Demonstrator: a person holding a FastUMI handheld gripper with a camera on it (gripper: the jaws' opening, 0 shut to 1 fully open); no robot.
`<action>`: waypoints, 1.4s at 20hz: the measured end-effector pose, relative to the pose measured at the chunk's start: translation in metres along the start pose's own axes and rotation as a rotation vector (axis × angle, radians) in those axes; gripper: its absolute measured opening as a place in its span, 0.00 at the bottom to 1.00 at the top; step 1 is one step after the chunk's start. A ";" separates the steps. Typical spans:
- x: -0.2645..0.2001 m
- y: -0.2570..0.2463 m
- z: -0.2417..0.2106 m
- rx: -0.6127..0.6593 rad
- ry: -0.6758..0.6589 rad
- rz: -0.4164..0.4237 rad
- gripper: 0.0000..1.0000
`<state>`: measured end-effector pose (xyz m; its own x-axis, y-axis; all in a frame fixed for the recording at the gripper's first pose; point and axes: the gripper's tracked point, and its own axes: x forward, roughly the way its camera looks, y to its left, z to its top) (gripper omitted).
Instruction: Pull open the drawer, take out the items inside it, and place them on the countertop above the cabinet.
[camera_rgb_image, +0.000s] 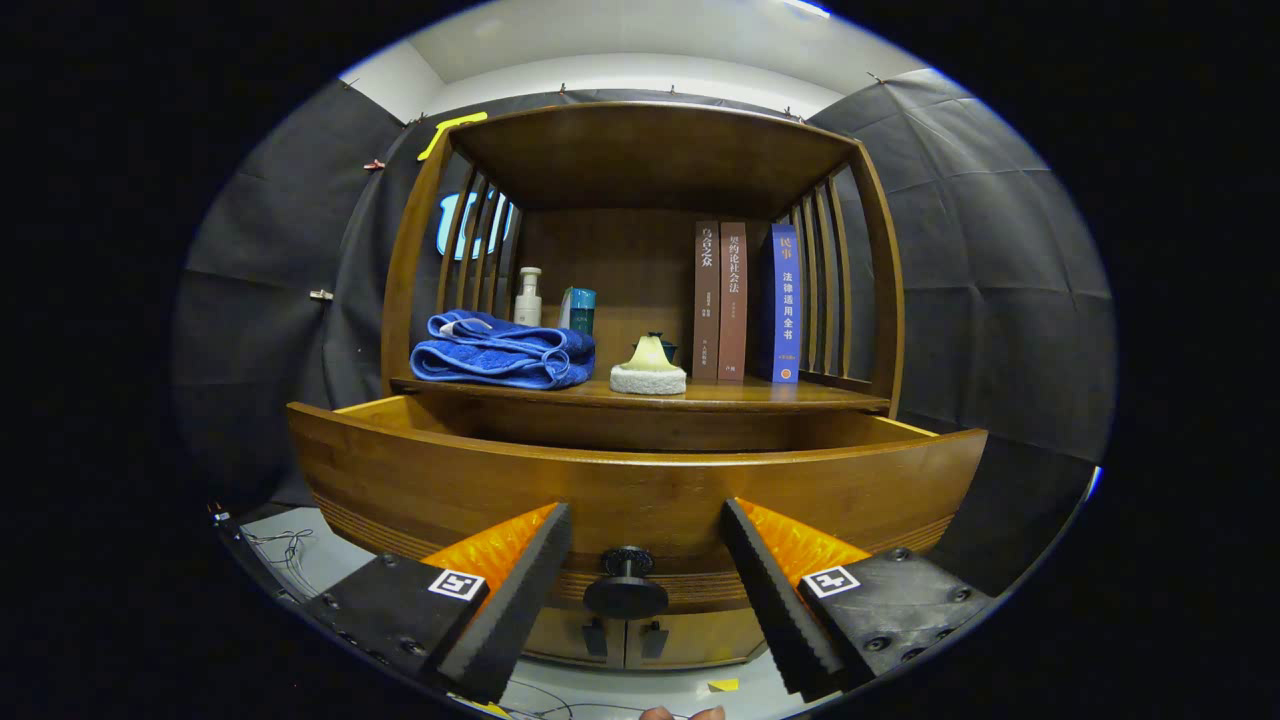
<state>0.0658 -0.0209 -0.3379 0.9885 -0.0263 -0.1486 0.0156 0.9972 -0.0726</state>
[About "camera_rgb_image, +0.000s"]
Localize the wooden drawer with black knob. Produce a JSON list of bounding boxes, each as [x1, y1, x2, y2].
[[287, 393, 989, 619]]

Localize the white scrubber pale yellow handle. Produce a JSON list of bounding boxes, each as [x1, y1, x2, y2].
[[609, 334, 688, 395]]

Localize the folded blue towel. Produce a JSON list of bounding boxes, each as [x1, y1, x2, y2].
[[410, 309, 597, 390]]

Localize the brown wooden cabinet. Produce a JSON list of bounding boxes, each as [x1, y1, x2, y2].
[[380, 101, 906, 671]]

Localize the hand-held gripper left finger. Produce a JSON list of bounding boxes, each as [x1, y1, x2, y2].
[[300, 502, 574, 706]]

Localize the blue book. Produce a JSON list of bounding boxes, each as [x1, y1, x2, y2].
[[762, 224, 802, 385]]

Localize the brown book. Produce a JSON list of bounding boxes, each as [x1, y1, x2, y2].
[[717, 222, 748, 382], [692, 221, 721, 382]]

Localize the wooden cabinet door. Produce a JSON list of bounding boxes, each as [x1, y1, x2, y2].
[[625, 607, 769, 669], [525, 605, 629, 669]]

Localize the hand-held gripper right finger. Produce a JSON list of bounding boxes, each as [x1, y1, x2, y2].
[[720, 497, 996, 701]]

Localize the tangled floor cables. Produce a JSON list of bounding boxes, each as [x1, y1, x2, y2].
[[245, 528, 316, 591]]

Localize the wooden countertop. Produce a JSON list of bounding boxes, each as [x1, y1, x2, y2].
[[390, 372, 891, 413]]

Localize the thin floor cable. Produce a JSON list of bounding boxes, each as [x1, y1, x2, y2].
[[500, 680, 641, 720]]

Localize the teal and white box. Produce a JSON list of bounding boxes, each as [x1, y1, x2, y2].
[[558, 287, 597, 337]]

